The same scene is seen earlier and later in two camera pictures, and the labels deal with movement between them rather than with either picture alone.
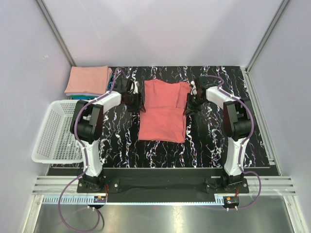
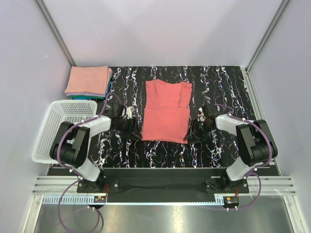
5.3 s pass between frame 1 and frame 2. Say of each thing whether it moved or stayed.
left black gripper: moved
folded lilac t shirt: stayed
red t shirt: stayed
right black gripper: moved
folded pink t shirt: stayed
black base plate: stayed
